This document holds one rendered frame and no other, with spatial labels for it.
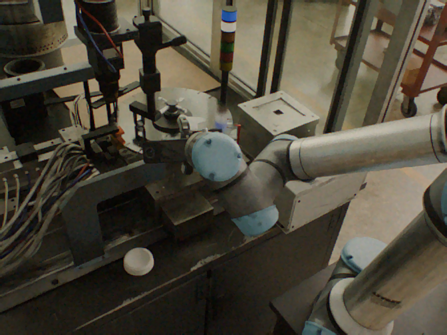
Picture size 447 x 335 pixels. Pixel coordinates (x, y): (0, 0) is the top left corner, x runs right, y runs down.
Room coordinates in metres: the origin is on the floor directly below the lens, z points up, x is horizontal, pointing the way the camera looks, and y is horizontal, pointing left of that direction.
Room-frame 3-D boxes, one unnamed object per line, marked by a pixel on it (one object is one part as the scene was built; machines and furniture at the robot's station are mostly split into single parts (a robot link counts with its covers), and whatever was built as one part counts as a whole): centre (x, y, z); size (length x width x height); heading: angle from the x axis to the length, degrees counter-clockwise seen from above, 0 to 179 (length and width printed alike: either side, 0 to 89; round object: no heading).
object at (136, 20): (0.92, 0.19, 1.17); 0.06 x 0.05 x 0.20; 118
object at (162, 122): (0.99, 0.15, 0.96); 0.11 x 0.11 x 0.03
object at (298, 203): (0.91, -0.26, 0.82); 0.28 x 0.11 x 0.15; 127
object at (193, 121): (0.81, 0.08, 1.07); 0.09 x 0.06 x 0.03; 15
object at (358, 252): (0.55, -0.30, 0.91); 0.13 x 0.12 x 0.14; 152
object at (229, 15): (1.26, 0.02, 1.14); 0.05 x 0.04 x 0.03; 37
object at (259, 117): (1.14, -0.15, 0.82); 0.18 x 0.18 x 0.15; 37
